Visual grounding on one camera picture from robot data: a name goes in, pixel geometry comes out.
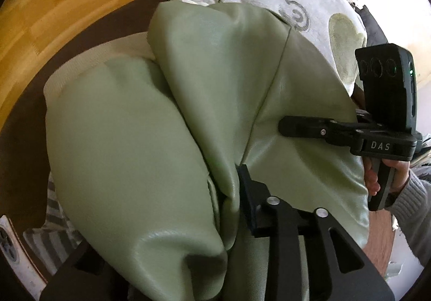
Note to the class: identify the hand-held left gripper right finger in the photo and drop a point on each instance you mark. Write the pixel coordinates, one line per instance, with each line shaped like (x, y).
(259, 216)

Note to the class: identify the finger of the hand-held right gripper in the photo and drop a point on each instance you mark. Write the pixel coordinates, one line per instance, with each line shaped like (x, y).
(303, 127)

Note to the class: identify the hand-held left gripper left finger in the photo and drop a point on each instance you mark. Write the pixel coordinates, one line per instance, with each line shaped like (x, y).
(60, 291)

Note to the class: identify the green jacket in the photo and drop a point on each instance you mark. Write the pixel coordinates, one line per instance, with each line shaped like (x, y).
(151, 152)

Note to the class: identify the person's right hand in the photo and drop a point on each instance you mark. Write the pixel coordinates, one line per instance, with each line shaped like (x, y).
(370, 179)

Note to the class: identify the grey striped cloth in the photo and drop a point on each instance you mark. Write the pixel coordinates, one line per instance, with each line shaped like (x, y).
(54, 240)

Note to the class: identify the white appliance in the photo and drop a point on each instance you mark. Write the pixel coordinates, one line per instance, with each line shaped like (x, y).
(16, 254)

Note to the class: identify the wooden headboard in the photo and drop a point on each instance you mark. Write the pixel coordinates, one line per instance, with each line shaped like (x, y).
(67, 11)

